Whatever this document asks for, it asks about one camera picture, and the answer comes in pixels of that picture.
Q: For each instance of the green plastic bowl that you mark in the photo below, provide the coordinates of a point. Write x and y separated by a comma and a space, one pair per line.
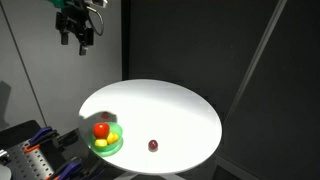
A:
108, 150

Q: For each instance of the perforated metal mounting board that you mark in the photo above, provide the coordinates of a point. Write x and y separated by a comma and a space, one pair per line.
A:
28, 163

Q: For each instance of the flat yellow fruit toy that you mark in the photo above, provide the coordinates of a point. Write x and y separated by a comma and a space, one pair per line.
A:
100, 143

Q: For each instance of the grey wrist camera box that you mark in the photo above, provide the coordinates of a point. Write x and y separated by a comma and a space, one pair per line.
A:
97, 2

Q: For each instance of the red apple toy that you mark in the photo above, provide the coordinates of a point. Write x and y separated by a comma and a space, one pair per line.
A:
101, 130

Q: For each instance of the grey diagonal bar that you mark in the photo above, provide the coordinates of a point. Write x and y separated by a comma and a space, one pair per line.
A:
258, 55

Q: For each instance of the round yellow fruit toy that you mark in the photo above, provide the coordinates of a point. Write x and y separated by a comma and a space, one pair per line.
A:
112, 137

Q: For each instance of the dark red grape toy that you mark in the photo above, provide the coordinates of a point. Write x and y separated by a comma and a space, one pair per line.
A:
153, 145

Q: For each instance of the black spring clamp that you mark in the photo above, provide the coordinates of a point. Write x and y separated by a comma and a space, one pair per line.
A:
68, 138

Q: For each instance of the green camera mount plate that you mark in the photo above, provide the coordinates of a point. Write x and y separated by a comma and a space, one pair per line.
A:
59, 3

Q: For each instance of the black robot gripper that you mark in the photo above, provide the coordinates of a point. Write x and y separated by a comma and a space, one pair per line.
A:
75, 23

